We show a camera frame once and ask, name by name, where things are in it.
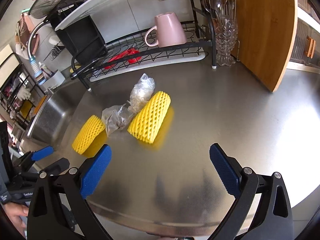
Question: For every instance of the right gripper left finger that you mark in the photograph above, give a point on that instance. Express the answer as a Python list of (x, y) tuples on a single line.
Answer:
[(93, 170)]

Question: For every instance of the hanging brown towel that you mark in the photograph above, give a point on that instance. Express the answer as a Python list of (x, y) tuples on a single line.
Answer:
[(23, 30)]

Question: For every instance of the stainless steel sink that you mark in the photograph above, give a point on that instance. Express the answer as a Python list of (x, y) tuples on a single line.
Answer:
[(51, 121)]

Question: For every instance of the white sink caddy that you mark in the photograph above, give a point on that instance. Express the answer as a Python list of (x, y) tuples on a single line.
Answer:
[(55, 81)]

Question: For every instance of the clear plastic bag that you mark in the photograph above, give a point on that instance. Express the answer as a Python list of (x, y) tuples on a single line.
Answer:
[(141, 93), (116, 117)]

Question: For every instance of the wire wall basket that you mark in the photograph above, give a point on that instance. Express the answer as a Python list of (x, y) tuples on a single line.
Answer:
[(55, 51)]

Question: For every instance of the white storage cabinet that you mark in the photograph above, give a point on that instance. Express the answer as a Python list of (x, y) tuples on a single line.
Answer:
[(305, 53)]

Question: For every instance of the white rack drip tray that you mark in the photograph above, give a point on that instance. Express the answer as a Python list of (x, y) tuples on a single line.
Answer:
[(153, 60)]

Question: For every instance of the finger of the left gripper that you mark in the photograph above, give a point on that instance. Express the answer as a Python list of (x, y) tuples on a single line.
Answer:
[(40, 154), (55, 168)]

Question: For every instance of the black dish rack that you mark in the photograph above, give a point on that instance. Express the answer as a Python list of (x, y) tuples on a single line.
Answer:
[(89, 29)]

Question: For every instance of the wooden cutting board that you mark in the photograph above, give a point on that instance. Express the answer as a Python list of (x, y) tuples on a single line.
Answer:
[(266, 35)]

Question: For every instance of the person's left hand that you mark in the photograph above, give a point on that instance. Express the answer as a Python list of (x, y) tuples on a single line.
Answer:
[(17, 214)]

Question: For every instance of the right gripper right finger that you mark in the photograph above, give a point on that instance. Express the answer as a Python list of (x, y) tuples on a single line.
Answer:
[(227, 168)]

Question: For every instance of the pink ceramic mug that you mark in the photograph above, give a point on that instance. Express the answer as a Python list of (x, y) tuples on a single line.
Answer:
[(169, 31)]

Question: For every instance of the yellow foam net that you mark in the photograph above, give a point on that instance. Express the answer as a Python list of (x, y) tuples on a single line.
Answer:
[(89, 131), (149, 122)]

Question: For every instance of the clear plastic bag front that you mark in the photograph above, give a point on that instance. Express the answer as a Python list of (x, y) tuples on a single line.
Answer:
[(116, 117)]

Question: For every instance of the glass cutlery holder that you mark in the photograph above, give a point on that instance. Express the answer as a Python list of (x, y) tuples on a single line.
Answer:
[(223, 18)]

